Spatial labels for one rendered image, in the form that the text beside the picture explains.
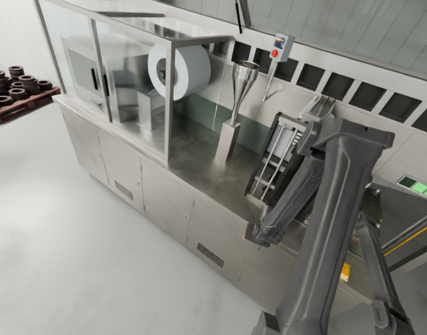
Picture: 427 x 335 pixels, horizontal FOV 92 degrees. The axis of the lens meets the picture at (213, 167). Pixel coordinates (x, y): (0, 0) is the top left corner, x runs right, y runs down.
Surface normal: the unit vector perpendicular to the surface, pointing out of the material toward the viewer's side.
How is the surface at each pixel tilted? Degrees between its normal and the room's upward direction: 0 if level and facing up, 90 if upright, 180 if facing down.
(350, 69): 90
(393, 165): 90
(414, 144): 90
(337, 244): 44
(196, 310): 0
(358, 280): 0
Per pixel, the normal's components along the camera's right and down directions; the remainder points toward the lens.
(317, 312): -0.09, -0.11
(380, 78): -0.55, 0.48
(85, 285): 0.17, -0.74
